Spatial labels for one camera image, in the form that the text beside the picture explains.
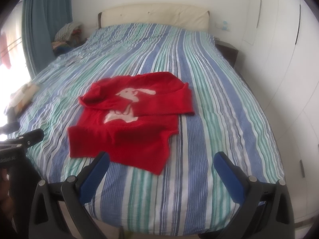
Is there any red sweater with white bunny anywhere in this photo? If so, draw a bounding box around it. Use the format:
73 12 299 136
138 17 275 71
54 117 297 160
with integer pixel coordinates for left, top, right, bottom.
68 72 194 175

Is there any pile of clothes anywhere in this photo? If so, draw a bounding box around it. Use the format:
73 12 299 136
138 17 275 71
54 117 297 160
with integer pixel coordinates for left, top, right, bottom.
51 22 82 57

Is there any patterned cushion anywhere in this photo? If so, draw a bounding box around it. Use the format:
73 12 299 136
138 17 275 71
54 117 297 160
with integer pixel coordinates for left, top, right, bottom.
9 83 39 114

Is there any red hanging garment outside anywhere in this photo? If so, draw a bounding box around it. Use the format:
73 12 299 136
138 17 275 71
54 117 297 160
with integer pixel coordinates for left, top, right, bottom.
0 32 11 69

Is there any teal curtain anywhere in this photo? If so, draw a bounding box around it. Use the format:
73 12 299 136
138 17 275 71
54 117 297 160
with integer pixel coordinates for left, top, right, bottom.
22 0 72 78

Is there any white wardrobe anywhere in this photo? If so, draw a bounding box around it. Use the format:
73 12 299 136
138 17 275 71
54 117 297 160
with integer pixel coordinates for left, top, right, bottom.
238 0 318 222

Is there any dark wooden nightstand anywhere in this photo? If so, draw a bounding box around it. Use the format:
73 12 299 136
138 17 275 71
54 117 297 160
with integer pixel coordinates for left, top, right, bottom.
215 40 238 68

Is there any cream padded headboard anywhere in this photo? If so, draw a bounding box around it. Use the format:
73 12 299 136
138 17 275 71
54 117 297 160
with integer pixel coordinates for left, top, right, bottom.
98 3 210 32

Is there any wall socket with blue plugs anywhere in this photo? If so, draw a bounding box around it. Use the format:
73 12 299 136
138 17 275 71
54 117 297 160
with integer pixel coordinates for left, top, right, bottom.
215 21 231 31

